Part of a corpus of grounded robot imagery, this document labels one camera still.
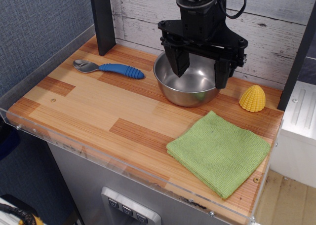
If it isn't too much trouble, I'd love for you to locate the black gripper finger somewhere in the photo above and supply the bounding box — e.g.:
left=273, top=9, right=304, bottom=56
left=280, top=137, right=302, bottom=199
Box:
left=215, top=60, right=234, bottom=89
left=165, top=47, right=190, bottom=77

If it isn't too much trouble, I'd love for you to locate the yellow object bottom left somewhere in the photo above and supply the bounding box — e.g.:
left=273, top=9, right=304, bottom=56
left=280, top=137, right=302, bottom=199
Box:
left=18, top=216, right=44, bottom=225

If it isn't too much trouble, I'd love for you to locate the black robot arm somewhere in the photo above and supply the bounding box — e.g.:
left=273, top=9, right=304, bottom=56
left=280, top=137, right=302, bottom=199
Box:
left=158, top=0, right=248, bottom=89

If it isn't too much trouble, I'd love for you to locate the silver dispenser button panel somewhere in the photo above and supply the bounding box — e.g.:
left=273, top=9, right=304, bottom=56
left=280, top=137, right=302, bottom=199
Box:
left=101, top=187, right=162, bottom=225

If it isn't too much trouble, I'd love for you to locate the white metal box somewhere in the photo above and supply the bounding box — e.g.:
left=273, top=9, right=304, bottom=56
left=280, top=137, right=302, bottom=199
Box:
left=270, top=81, right=316, bottom=187

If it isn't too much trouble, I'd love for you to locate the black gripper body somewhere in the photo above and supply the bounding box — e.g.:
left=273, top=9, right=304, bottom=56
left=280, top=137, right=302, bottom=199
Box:
left=158, top=5, right=248, bottom=67

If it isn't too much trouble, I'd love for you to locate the green towel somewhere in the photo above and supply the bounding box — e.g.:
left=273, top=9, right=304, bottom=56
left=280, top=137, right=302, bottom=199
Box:
left=166, top=111, right=270, bottom=199

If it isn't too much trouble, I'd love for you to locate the grey toy fridge cabinet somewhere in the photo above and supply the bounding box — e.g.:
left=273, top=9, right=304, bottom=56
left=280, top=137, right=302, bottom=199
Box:
left=48, top=144, right=225, bottom=225

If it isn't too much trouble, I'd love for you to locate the yellow toy corn piece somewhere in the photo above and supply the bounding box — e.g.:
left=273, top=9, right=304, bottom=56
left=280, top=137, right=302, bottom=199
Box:
left=239, top=85, right=266, bottom=113

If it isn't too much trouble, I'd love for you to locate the blue handled metal spoon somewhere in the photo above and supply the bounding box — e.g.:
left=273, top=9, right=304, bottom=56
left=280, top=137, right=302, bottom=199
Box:
left=73, top=60, right=145, bottom=79

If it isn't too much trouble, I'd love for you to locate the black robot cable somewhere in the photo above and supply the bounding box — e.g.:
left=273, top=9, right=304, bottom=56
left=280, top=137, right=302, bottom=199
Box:
left=218, top=0, right=248, bottom=20

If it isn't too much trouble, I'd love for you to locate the dark vertical post left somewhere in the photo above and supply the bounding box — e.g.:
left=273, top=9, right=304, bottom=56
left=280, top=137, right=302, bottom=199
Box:
left=90, top=0, right=116, bottom=56

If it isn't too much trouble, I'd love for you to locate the dark vertical post right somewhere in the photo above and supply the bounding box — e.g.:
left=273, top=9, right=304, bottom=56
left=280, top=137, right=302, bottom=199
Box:
left=277, top=0, right=316, bottom=111

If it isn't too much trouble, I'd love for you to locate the stainless steel bowl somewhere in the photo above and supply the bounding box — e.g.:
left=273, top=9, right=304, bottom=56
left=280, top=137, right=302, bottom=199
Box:
left=153, top=53, right=220, bottom=107

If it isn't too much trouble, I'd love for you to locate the dark vertical post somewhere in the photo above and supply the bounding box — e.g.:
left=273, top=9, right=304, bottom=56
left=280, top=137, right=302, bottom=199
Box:
left=277, top=0, right=316, bottom=111
left=90, top=0, right=116, bottom=56

